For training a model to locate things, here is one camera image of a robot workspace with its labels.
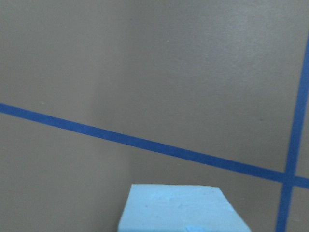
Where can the light blue foam block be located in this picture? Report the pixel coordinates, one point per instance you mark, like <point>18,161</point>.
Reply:
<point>179,208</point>

